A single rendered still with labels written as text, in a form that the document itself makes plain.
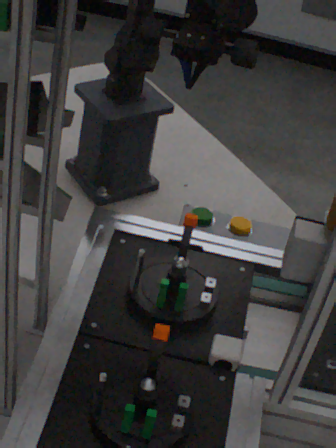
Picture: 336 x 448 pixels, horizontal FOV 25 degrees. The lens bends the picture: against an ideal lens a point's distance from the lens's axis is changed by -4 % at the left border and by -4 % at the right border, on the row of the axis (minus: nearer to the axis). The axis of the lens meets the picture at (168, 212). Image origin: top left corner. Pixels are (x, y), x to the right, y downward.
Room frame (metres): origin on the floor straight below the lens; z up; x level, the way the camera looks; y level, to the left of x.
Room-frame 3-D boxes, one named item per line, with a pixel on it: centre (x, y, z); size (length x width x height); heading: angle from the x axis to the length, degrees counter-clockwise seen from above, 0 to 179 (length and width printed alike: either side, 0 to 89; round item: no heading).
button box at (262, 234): (1.09, -0.13, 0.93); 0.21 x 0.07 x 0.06; 87
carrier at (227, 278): (0.88, -0.03, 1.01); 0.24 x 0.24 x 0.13; 87
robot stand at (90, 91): (1.30, 0.13, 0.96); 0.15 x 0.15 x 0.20; 41
